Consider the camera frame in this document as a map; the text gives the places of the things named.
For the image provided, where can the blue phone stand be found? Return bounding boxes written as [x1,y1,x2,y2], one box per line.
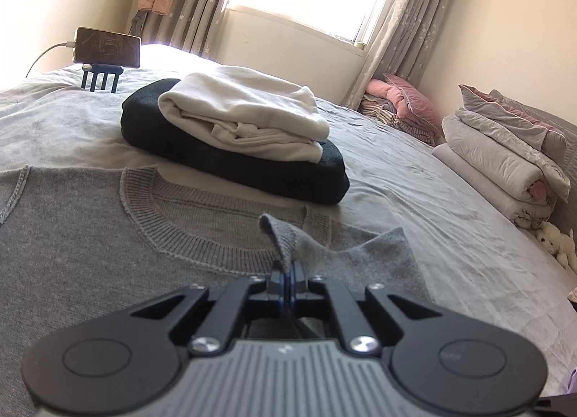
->
[81,63,123,93]

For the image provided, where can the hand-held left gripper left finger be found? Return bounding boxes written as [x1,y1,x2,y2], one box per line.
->
[128,261,288,357]

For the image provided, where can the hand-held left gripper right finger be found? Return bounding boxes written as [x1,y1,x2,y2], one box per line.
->
[288,261,445,357]

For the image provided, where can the folded black garment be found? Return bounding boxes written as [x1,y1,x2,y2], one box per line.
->
[119,78,351,206]

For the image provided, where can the grey padded headboard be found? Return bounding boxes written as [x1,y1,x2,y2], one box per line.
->
[489,89,577,238]

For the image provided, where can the folded white quilt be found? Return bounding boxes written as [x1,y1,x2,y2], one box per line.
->
[432,106,557,229]

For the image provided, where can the grey blue hanging object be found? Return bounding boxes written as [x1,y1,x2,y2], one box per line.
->
[127,10,147,37]

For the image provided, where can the white charging cable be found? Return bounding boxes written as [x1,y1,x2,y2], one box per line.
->
[25,41,76,80]

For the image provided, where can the phone lying sideways on stand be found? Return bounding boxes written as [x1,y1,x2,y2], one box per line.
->
[73,27,141,68]

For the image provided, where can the bed with grey sheet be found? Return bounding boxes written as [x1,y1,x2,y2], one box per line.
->
[0,43,577,400]

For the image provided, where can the grey knit sweater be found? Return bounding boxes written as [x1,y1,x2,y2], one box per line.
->
[0,165,433,400]

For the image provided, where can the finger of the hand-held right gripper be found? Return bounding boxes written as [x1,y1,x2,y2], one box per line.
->
[534,394,577,417]

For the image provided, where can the white plush toy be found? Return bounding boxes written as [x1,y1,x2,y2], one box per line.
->
[534,221,577,271]

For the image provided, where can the folded white garment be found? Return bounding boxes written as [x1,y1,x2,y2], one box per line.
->
[158,66,331,163]

